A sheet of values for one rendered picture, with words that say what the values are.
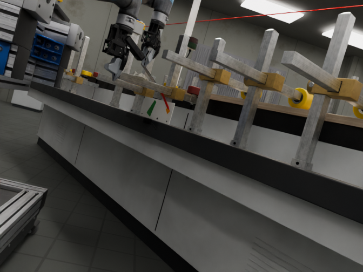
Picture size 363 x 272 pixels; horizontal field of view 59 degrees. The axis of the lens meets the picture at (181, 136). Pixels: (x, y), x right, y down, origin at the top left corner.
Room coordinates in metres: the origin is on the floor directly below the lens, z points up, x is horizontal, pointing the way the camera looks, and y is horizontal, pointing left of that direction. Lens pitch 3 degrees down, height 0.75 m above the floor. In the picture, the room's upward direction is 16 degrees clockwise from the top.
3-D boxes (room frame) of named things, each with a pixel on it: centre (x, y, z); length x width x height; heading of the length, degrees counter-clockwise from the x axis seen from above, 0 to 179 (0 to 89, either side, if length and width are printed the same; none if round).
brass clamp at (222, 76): (1.31, -0.06, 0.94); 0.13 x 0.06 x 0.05; 40
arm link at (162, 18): (1.55, 0.25, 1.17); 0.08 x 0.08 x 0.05
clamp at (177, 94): (1.50, 0.10, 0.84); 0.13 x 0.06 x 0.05; 40
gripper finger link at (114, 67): (1.27, 0.33, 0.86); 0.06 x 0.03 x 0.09; 129
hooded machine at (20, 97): (7.09, 3.46, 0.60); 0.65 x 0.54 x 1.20; 99
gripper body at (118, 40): (1.28, 0.34, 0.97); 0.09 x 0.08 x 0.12; 129
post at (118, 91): (1.91, 0.44, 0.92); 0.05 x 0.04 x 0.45; 40
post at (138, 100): (1.71, 0.27, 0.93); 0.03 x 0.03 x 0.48; 40
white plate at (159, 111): (1.52, 0.15, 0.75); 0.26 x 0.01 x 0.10; 40
